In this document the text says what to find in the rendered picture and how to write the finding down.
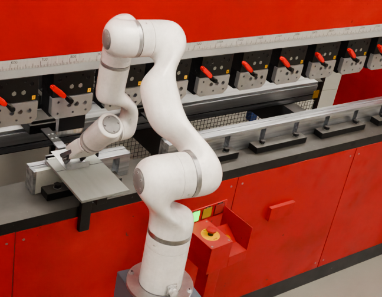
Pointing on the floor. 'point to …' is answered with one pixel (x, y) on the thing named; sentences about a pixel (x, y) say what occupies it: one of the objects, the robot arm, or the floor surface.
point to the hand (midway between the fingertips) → (73, 157)
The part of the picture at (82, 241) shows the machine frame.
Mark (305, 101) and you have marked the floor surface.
